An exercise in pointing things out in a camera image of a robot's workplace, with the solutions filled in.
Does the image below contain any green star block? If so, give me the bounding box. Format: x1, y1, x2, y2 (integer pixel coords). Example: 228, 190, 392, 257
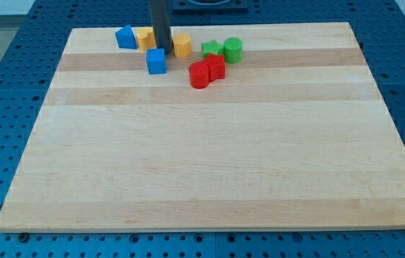
201, 39, 224, 59

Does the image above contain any light wooden board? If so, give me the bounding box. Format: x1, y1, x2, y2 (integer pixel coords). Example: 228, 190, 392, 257
0, 22, 405, 233

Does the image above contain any blue triangle block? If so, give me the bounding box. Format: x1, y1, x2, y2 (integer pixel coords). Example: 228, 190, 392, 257
115, 24, 137, 49

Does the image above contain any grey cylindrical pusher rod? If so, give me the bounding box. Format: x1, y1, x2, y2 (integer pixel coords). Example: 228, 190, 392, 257
148, 0, 173, 55

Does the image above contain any green cylinder block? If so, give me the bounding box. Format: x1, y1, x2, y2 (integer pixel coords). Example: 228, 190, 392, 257
224, 37, 243, 64

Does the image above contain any yellow hexagon block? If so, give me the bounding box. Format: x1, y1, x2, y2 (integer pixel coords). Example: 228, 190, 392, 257
173, 33, 192, 58

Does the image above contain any blue cube block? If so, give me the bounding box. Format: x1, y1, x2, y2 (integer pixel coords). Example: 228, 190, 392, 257
146, 48, 166, 75

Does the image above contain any yellow heart block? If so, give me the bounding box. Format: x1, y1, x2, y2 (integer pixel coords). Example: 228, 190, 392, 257
135, 27, 156, 52

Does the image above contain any red cylinder block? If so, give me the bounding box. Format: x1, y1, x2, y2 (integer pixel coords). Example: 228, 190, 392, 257
189, 62, 209, 89

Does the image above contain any red star block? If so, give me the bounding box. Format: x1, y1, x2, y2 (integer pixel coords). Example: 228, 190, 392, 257
202, 53, 226, 82

